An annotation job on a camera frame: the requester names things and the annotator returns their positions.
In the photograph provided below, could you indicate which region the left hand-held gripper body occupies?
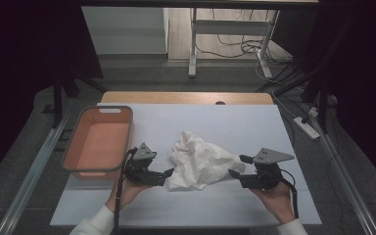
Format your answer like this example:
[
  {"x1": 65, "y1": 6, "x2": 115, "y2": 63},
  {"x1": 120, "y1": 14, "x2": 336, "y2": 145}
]
[{"x1": 123, "y1": 142, "x2": 167, "y2": 187}]

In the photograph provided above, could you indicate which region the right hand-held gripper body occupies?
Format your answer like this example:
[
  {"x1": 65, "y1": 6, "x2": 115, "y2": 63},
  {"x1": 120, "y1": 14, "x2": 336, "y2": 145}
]
[{"x1": 239, "y1": 147, "x2": 296, "y2": 191}]

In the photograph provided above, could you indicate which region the white baby romper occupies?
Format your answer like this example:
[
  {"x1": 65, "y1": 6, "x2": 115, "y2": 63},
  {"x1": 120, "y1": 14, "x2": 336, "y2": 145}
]
[{"x1": 165, "y1": 130, "x2": 247, "y2": 191}]

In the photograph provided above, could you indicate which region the orange plastic basket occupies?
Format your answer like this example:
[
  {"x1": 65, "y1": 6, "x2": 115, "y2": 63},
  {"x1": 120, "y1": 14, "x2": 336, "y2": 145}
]
[{"x1": 61, "y1": 105, "x2": 135, "y2": 180}]

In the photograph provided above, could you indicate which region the person's left hand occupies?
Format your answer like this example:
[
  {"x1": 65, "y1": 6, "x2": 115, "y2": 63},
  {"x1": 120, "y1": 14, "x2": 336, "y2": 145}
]
[{"x1": 106, "y1": 177, "x2": 153, "y2": 213}]

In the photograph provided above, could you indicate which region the person's right hand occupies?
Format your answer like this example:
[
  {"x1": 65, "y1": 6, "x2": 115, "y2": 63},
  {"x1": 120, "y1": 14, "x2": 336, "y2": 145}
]
[{"x1": 250, "y1": 181, "x2": 297, "y2": 225}]

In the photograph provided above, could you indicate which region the white power strip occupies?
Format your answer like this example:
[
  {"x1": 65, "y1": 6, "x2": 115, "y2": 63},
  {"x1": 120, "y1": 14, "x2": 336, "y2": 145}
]
[{"x1": 293, "y1": 116, "x2": 321, "y2": 141}]

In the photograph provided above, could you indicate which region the white board sheet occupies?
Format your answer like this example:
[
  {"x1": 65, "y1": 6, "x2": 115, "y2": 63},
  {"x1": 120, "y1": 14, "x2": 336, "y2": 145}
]
[{"x1": 49, "y1": 103, "x2": 323, "y2": 227}]

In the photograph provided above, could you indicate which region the black metal stand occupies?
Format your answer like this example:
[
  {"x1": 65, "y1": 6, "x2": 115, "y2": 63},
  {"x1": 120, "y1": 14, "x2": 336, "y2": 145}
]
[
  {"x1": 52, "y1": 74, "x2": 109, "y2": 129},
  {"x1": 302, "y1": 77, "x2": 331, "y2": 133}
]

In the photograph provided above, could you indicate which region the dark curtain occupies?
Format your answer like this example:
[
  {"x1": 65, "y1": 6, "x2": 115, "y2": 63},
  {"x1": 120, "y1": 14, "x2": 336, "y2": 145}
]
[
  {"x1": 0, "y1": 0, "x2": 104, "y2": 190},
  {"x1": 270, "y1": 0, "x2": 376, "y2": 194}
]

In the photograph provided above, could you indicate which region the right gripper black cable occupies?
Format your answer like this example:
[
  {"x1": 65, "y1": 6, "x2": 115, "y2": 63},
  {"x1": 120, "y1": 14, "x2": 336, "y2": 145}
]
[{"x1": 280, "y1": 177, "x2": 300, "y2": 219}]

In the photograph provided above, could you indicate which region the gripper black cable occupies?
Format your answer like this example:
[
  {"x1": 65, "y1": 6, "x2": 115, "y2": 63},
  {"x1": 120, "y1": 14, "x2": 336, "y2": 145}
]
[
  {"x1": 114, "y1": 148, "x2": 138, "y2": 235},
  {"x1": 280, "y1": 177, "x2": 300, "y2": 219}
]

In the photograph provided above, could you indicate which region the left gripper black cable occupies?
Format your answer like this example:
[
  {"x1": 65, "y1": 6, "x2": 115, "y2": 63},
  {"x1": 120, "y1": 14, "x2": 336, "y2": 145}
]
[{"x1": 114, "y1": 148, "x2": 138, "y2": 235}]

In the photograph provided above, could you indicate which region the aluminium floor rail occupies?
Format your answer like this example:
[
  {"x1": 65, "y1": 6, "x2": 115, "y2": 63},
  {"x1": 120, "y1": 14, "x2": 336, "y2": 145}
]
[
  {"x1": 306, "y1": 107, "x2": 376, "y2": 235},
  {"x1": 0, "y1": 117, "x2": 70, "y2": 235}
]

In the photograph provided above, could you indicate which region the floor cable bundle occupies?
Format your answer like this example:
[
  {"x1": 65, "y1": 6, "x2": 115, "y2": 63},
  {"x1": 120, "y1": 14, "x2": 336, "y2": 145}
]
[{"x1": 195, "y1": 9, "x2": 295, "y2": 86}]

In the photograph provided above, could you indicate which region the white metal desk frame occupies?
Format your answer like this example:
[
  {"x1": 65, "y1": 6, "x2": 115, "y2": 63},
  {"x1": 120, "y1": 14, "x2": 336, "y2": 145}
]
[{"x1": 188, "y1": 8, "x2": 280, "y2": 79}]

